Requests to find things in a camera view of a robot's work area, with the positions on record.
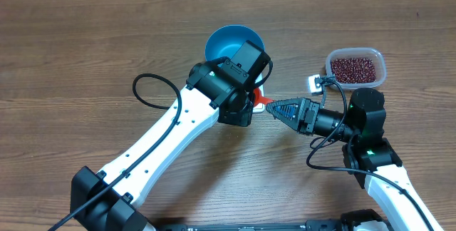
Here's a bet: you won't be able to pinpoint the red beans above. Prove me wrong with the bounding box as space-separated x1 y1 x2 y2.
331 57 376 84

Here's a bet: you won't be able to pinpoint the red scoop with blue handle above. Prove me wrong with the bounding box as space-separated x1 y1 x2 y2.
253 88 275 107

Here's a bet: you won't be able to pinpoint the blue bowl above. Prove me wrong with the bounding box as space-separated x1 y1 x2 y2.
204 25 266 61

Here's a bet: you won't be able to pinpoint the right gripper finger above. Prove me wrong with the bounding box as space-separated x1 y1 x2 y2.
266 98 306 116
272 113 301 131

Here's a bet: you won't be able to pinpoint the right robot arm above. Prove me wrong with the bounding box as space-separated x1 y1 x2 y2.
266 88 441 230

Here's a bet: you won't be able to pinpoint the clear plastic container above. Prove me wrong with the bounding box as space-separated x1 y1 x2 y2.
325 47 388 91

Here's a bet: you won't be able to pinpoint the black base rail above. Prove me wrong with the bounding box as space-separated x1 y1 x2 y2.
149 218 357 231

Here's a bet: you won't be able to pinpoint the white digital kitchen scale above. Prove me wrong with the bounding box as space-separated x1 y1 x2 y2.
253 74 265 114

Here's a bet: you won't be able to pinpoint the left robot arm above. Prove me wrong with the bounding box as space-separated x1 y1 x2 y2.
69 41 272 230

